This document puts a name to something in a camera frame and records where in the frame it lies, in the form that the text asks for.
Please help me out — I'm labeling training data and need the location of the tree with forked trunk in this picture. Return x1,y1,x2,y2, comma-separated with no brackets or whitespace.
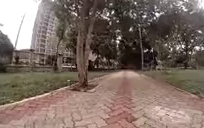
39,0,124,90

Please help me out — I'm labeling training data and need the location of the thin pale tree trunk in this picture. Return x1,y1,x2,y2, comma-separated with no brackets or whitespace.
137,25,145,71

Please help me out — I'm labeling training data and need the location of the red brick path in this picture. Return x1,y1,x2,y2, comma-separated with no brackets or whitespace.
0,69,204,128

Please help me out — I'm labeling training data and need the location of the tall pale building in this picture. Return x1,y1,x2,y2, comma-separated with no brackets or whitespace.
29,0,78,66

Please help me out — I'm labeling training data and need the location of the low stone fence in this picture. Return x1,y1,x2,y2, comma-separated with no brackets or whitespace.
4,48,78,74

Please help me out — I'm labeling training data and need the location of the row of trees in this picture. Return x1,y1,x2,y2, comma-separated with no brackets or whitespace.
89,0,204,71

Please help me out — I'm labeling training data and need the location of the pale stone kerb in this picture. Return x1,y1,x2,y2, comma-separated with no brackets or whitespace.
0,73,113,113

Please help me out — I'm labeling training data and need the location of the grass lawn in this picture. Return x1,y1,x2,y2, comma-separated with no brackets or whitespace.
0,69,116,108
138,68,204,103

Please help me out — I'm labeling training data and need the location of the slanted pole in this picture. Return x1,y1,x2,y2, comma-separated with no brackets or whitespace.
12,13,27,64

